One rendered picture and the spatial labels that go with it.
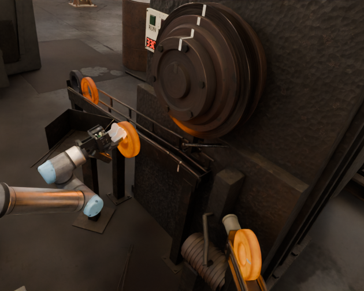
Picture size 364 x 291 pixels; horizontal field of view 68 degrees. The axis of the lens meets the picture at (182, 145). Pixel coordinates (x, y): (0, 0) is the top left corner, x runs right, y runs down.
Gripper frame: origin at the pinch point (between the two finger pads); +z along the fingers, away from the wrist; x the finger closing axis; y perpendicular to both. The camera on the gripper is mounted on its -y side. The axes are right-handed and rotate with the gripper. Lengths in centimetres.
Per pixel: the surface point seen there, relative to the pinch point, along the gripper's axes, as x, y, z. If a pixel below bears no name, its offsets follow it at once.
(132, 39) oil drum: 231, -81, 144
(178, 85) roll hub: -19.7, 23.7, 14.2
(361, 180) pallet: -71, -114, 154
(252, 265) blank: -68, -10, -3
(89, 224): 28, -78, -30
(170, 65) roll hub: -14.8, 28.7, 15.5
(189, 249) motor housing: -43, -33, -7
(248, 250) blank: -64, -9, 0
